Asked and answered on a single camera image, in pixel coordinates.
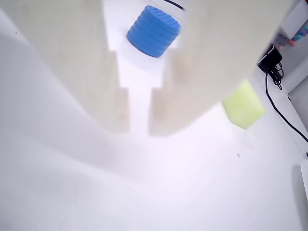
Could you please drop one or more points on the purple ball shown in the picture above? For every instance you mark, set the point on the purple ball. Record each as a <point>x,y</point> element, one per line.
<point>305,32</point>

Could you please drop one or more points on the white box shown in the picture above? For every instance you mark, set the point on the white box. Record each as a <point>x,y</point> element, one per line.
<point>296,21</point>

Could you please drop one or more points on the pale yellow foam block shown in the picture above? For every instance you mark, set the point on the pale yellow foam block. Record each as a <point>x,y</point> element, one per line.
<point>243,108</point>

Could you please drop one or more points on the pink ball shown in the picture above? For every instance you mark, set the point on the pink ball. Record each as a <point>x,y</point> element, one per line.
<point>292,42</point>

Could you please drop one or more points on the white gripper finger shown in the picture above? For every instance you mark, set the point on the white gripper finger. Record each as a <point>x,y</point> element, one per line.
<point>60,48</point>
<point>216,48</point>

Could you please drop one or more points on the blue ribbed cylinder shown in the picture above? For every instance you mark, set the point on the blue ribbed cylinder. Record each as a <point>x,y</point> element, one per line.
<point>154,31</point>

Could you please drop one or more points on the black power adapter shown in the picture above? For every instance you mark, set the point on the black power adapter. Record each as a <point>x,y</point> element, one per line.
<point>270,60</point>

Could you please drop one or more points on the teal ball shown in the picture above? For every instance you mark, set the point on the teal ball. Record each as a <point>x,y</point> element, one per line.
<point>299,36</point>

